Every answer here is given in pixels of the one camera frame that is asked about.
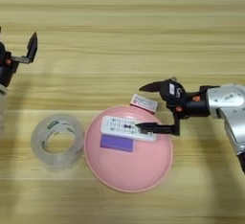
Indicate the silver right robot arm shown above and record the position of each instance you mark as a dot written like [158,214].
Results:
[229,106]

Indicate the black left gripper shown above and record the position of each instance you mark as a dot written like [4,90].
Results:
[4,70]

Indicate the pink round plate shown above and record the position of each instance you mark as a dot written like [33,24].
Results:
[127,170]

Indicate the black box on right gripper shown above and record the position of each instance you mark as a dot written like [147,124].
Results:
[170,90]

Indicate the clear tape roll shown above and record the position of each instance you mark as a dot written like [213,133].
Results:
[57,164]

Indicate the small white red-labelled box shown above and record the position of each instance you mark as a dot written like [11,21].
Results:
[144,102]

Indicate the purple rectangular card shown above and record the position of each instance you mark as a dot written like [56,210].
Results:
[116,143]

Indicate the white remote control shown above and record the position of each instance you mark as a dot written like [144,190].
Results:
[119,127]

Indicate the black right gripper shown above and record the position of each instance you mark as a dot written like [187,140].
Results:
[194,106]

